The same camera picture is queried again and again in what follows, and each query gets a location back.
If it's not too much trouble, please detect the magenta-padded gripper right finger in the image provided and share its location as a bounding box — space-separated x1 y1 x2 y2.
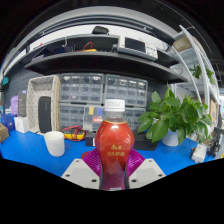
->
125 148 166 190

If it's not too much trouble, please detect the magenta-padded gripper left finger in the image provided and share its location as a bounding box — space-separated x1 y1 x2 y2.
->
61 148 102 190

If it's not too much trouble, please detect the red drink bottle white cap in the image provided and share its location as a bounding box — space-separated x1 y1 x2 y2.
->
94 98 136 192

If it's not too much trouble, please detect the flat round red coaster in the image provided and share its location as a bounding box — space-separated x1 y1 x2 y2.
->
80 150 98 160

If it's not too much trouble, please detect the black case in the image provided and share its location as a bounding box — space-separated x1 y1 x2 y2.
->
133 131 160 152

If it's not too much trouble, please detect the black box with white label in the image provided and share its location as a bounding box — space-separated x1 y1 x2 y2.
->
85 130 98 148

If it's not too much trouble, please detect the white cup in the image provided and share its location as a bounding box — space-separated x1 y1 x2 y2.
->
43 130 66 158

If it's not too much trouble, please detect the yellow multimeter with red leads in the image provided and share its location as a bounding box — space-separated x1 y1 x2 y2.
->
61 125 87 142

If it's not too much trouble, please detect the white adapter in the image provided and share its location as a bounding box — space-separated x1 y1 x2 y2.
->
190 143 208 164

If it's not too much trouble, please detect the green potted plant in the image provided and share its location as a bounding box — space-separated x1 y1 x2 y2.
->
137 83 214 148

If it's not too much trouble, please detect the black speaker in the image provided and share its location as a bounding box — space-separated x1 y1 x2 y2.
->
37 95 53 134

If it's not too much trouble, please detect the white perforated tray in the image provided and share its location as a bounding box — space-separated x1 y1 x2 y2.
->
25 74 62 135

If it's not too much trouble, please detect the brown cardboard box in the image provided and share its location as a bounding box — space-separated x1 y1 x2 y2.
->
0 123 10 144

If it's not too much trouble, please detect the dark grey upright box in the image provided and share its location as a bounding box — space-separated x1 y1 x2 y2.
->
17 89 28 118

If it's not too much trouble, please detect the purple bag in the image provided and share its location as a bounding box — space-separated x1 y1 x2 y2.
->
10 95 20 117

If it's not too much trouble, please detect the white shelf rack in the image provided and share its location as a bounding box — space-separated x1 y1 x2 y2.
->
171 24 224 134

